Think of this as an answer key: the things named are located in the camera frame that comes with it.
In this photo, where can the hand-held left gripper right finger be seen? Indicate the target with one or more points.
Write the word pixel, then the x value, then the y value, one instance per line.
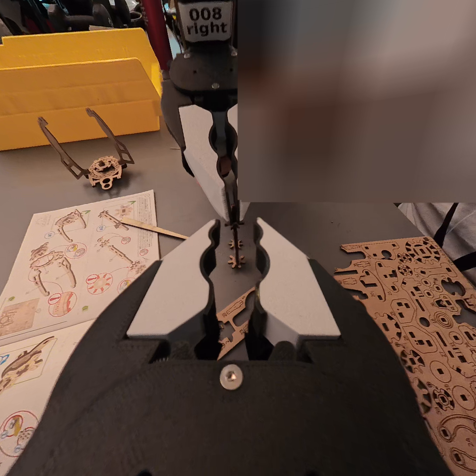
pixel 297 297

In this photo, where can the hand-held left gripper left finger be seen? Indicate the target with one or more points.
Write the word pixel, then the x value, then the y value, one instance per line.
pixel 174 293

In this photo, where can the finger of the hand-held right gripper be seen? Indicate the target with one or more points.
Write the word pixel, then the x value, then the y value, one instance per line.
pixel 234 108
pixel 197 141

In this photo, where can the slotted wooden bar with gear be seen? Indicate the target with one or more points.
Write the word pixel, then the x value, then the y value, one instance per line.
pixel 234 225

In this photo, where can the partly built wooden model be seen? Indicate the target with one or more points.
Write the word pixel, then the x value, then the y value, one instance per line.
pixel 104 174

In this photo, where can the laser-cut wooden parts sheet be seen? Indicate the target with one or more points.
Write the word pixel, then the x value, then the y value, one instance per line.
pixel 416 357

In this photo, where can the red pole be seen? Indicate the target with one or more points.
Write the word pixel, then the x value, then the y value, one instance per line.
pixel 153 29

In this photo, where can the thin wooden stick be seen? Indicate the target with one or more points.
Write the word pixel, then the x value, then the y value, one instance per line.
pixel 156 228

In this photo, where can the printed instruction booklet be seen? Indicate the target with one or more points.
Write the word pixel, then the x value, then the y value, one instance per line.
pixel 93 279

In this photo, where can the black office chair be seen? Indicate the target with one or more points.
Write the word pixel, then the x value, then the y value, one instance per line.
pixel 85 15

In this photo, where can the yellow plastic bin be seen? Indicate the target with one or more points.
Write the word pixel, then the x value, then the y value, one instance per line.
pixel 74 93

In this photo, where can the small wooden cutout frame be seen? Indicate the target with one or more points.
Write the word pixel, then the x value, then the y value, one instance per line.
pixel 227 334

